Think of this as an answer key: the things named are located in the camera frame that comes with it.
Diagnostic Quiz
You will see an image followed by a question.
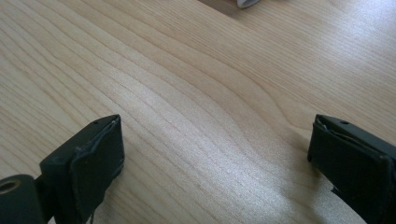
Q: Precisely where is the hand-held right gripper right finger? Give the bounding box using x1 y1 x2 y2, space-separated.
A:
306 113 396 224

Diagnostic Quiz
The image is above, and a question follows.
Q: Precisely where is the white sock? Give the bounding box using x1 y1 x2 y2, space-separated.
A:
236 0 262 9

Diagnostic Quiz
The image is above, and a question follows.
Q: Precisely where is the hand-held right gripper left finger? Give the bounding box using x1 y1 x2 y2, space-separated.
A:
38 114 126 224

